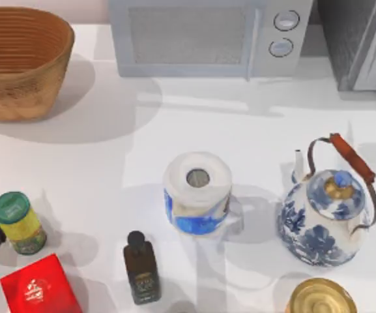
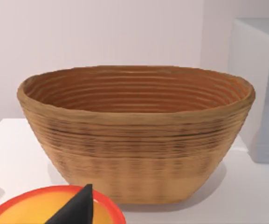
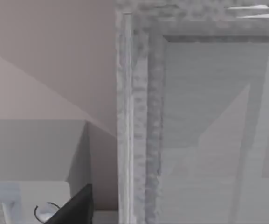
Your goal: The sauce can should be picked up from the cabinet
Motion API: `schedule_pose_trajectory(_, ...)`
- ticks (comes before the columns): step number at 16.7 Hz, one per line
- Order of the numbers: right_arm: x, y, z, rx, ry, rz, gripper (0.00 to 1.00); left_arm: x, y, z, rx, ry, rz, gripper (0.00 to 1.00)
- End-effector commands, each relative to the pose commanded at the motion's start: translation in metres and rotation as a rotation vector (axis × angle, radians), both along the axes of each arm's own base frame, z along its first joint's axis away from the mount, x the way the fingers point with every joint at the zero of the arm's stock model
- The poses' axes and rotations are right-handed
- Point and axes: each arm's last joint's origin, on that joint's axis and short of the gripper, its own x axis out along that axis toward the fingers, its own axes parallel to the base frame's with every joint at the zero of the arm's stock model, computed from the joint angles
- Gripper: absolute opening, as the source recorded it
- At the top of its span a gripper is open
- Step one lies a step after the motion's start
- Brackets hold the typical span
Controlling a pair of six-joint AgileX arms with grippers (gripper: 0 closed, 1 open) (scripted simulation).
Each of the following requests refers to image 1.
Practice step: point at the microwave oven door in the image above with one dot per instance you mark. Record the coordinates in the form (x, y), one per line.
(187, 36)

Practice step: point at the pale microwave oven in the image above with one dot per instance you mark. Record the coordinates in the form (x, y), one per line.
(285, 65)

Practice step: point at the blue and white teapot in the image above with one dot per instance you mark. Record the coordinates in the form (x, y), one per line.
(321, 221)

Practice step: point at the red box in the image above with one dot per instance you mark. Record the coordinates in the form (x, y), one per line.
(39, 287)

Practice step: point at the round microwave knob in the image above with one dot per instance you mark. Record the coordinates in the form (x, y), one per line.
(286, 19)
(281, 47)

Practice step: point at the brown woven basket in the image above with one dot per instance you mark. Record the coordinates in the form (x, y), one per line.
(18, 75)

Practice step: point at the white and blue paper roll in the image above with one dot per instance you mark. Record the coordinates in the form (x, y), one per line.
(196, 195)

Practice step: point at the grey cabinet with dark inside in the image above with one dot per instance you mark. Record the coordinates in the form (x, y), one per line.
(363, 42)

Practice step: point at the green and yellow can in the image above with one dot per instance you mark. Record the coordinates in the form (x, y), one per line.
(20, 225)

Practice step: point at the gold lidded can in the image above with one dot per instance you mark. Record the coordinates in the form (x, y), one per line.
(321, 298)

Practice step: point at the dark brown bottle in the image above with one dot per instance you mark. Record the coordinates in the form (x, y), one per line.
(141, 270)

